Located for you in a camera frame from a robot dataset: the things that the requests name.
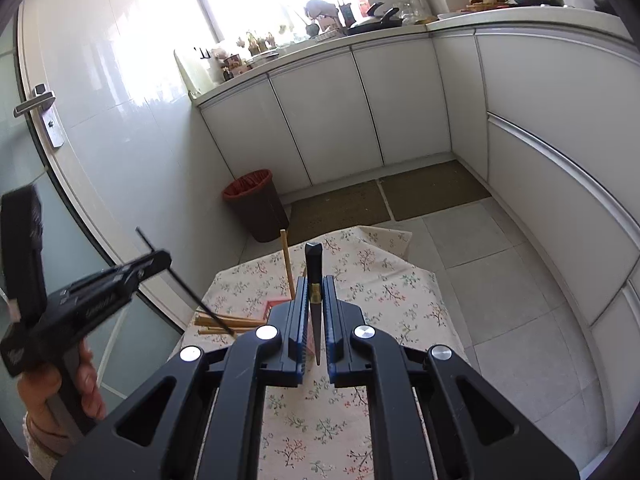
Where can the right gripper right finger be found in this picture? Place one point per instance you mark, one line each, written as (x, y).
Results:
(432, 416)

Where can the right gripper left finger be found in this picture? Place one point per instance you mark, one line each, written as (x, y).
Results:
(199, 416)

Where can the black chopstick gold band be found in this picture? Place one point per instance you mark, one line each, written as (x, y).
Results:
(313, 255)

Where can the bamboo chopstick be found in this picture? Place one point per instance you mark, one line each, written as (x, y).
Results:
(287, 262)
(217, 330)
(233, 322)

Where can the white kitchen cabinets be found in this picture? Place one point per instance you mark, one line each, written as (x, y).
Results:
(540, 104)

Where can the person's left hand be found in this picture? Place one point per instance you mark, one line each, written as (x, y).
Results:
(39, 391)

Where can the bamboo chopstick on table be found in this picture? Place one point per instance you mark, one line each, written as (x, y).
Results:
(217, 330)

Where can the floral tablecloth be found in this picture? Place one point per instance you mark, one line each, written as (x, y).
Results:
(316, 430)

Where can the pink plastic lattice basket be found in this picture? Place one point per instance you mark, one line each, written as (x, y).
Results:
(272, 303)

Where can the frosted glass door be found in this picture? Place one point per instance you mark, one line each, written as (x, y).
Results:
(67, 255)

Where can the brown bin red liner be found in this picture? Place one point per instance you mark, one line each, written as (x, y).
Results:
(254, 200)

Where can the brown floor mat right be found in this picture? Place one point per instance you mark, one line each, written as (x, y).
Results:
(430, 189)

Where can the brown floor mat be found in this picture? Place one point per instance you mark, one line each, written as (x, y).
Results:
(357, 205)
(430, 189)

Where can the brown floor mat left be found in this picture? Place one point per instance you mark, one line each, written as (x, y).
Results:
(357, 205)

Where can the black frying pan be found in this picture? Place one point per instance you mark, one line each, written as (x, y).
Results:
(374, 22)

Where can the silver door handle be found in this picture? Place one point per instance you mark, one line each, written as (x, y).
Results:
(42, 103)

